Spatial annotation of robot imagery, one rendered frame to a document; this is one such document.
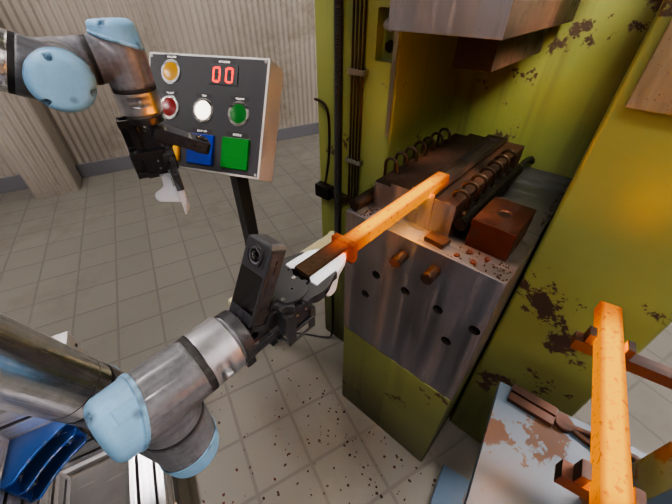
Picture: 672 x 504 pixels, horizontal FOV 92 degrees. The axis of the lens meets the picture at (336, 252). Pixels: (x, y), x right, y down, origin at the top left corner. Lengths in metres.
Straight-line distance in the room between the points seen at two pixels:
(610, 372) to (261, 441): 1.17
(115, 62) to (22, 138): 2.68
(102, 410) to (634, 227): 0.83
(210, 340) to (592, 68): 1.00
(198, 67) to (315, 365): 1.20
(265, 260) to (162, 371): 0.16
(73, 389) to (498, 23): 0.71
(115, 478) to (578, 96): 1.65
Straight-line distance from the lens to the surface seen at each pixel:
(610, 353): 0.60
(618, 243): 0.81
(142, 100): 0.75
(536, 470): 0.77
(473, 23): 0.62
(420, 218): 0.74
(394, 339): 0.95
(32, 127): 3.34
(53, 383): 0.46
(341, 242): 0.51
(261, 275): 0.39
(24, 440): 0.90
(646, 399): 1.97
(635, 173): 0.75
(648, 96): 0.70
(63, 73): 0.59
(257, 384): 1.55
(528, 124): 1.11
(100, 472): 1.36
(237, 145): 0.87
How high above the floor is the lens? 1.33
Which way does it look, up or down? 40 degrees down
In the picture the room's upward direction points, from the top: straight up
